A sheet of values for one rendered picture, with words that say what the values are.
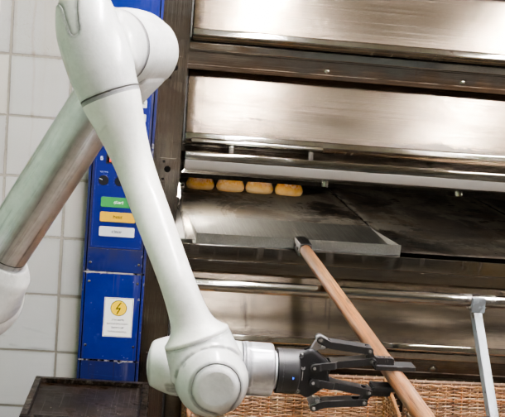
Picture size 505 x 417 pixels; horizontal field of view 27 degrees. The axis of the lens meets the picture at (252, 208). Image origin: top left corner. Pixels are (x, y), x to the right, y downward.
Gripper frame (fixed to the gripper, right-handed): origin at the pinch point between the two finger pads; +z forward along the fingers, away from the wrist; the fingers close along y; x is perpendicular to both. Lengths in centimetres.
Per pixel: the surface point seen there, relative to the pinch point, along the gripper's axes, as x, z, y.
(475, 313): -61, 35, 4
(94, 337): -97, -52, 26
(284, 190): -193, 8, -1
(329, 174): -85, 2, -22
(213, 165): -86, -27, -23
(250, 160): -86, -18, -24
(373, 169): -86, 13, -25
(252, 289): -63, -17, 2
